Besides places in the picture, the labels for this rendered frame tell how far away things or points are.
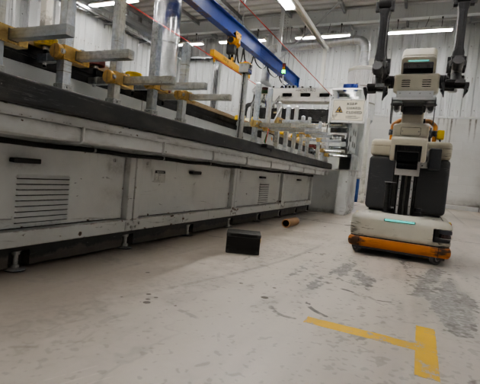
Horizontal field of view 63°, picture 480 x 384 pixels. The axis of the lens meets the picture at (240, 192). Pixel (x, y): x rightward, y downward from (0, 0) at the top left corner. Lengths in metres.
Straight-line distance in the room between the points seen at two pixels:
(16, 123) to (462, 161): 11.25
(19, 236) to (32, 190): 0.19
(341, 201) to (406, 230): 2.95
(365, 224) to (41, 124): 2.05
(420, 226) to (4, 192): 2.28
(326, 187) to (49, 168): 4.51
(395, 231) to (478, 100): 9.61
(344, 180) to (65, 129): 4.52
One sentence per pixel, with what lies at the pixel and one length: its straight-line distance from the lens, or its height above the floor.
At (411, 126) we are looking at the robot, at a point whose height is 0.87.
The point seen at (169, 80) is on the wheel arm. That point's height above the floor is 0.80.
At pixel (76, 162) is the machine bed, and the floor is 0.45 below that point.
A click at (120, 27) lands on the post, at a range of 1.79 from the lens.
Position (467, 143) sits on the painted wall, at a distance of 11.97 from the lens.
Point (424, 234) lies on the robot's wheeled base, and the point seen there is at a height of 0.19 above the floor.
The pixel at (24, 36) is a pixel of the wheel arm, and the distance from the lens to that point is 1.38.
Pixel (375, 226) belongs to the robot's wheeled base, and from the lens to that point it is 2.77.
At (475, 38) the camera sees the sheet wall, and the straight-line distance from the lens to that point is 12.56.
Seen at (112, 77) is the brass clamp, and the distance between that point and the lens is 1.71.
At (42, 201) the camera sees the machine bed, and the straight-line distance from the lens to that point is 1.83.
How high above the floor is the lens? 0.48
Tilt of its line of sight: 3 degrees down
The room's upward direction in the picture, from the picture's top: 5 degrees clockwise
